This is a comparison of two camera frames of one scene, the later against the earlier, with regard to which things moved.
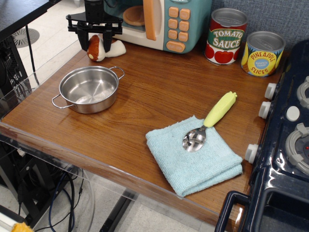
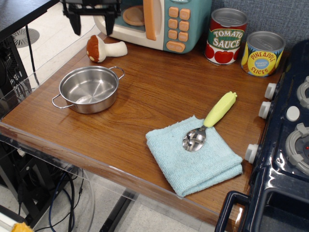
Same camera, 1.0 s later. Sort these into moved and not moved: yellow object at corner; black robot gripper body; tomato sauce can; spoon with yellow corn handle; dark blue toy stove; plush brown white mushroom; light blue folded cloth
Moved: black robot gripper body
Not moved: yellow object at corner; plush brown white mushroom; light blue folded cloth; tomato sauce can; spoon with yellow corn handle; dark blue toy stove
